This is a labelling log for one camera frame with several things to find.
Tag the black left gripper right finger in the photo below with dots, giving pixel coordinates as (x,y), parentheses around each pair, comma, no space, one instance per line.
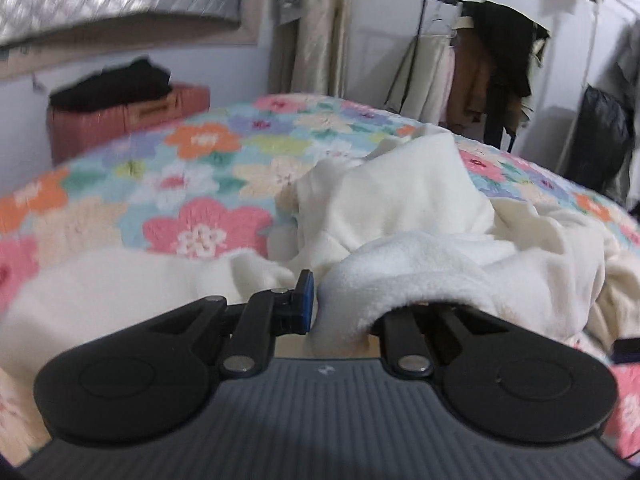
(499,378)

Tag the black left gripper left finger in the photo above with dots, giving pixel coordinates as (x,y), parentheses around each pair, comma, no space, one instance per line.
(141,383)

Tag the cream fleece garment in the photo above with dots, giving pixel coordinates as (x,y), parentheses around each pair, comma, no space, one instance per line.
(404,225)

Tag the pile of clothes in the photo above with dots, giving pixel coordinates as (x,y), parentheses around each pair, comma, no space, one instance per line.
(621,78)

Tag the black folded clothes on box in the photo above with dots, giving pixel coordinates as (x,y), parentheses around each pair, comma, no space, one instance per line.
(137,82)

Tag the black clothes rack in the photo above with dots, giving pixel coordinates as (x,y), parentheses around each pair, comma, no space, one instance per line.
(442,17)

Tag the floral quilted bedspread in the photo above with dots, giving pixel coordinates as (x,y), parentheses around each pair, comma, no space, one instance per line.
(205,186)

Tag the black bag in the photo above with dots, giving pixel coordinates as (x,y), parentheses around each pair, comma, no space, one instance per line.
(601,140)

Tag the red storage box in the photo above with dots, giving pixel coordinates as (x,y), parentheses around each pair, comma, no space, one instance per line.
(72,134)

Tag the cream hanging garment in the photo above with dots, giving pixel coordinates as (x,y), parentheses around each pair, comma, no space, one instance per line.
(421,87)

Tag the brown hanging garment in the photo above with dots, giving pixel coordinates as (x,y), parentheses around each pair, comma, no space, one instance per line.
(472,72)

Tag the black hanging coat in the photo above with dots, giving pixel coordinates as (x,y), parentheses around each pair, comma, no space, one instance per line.
(515,44)

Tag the beige curtain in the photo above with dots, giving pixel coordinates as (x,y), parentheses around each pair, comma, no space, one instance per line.
(309,47)

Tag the white floor lamp pole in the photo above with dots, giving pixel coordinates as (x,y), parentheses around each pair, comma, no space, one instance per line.
(596,6)

